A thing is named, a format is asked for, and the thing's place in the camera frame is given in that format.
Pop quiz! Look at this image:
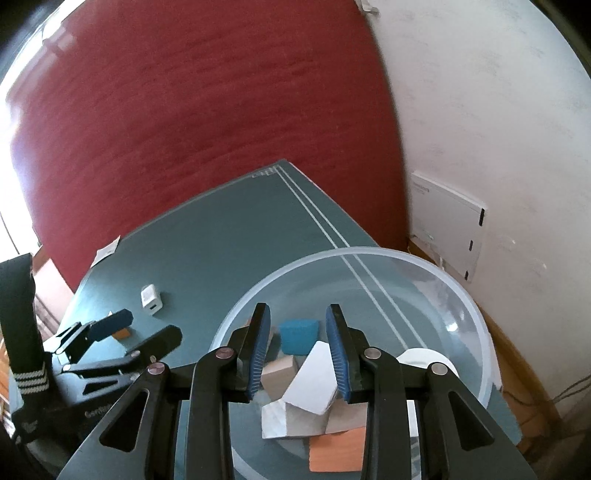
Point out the white charger plug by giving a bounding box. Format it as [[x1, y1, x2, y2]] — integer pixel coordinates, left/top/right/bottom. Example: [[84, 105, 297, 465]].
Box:
[[140, 285, 162, 317]]

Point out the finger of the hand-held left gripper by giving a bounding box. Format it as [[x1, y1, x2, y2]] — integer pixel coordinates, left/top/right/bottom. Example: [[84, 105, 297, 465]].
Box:
[[55, 309, 135, 360], [64, 325, 184, 378]]

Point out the white paper sheet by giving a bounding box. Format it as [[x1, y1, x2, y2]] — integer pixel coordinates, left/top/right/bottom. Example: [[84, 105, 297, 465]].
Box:
[[91, 235, 122, 267]]

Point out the dark cable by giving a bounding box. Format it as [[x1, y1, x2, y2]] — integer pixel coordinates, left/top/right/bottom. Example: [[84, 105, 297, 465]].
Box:
[[501, 374, 580, 407]]

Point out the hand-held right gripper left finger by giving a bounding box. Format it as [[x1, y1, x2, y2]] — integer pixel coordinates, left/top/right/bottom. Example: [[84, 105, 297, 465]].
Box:
[[58, 303, 271, 480]]

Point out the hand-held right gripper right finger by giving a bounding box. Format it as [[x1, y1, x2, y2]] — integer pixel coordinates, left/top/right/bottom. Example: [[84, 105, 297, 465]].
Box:
[[325, 303, 539, 480]]

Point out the blue block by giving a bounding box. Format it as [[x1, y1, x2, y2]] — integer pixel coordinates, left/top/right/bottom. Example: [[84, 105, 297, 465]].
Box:
[[279, 318, 320, 355]]

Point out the orange striped triangular block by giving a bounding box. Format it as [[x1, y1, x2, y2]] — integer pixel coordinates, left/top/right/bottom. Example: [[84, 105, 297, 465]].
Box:
[[308, 427, 368, 473]]

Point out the white wall panel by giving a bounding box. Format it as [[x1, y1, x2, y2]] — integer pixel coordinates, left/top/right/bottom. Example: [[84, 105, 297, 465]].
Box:
[[409, 170, 488, 282]]

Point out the long pale wooden block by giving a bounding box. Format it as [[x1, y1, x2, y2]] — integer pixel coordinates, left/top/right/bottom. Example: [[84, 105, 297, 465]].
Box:
[[323, 398, 368, 435]]

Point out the small wooden cube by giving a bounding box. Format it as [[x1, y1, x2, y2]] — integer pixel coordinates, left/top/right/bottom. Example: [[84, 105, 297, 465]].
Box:
[[261, 354, 301, 401]]

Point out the white round lid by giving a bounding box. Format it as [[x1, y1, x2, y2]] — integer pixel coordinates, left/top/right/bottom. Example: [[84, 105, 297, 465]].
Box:
[[396, 347, 459, 376]]

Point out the clear plastic bowl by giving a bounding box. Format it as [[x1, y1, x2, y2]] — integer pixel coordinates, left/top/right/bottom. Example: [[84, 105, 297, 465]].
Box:
[[217, 247, 502, 480]]

